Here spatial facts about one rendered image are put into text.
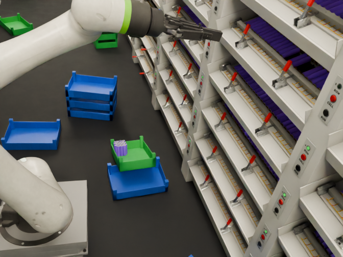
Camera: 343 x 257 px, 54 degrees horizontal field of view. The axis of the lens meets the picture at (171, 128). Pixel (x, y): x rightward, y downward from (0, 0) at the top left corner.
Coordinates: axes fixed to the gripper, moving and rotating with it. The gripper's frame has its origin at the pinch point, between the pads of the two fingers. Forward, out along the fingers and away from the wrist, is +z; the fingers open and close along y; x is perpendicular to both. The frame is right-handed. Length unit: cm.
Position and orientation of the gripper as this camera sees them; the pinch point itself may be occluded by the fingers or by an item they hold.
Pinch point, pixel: (210, 34)
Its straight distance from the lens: 103.8
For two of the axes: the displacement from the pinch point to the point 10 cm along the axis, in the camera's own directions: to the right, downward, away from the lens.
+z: 9.0, 0.6, 4.2
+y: 2.9, 6.3, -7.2
